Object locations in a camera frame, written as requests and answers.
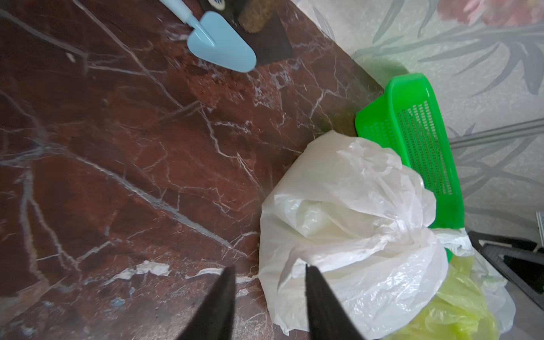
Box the light blue plastic scoop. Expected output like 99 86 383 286
161 0 256 73

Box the green avocado plastic bag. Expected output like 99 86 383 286
385 256 500 340

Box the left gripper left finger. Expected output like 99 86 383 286
177 266 236 340

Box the green plastic basket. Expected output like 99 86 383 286
355 73 465 230

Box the white printed plastic bag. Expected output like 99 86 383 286
470 252 517 334

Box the pink cherry blossom bouquet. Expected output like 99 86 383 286
437 0 543 27

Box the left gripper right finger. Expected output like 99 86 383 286
305 265 364 340

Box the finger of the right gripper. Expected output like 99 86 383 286
467 231 543 309

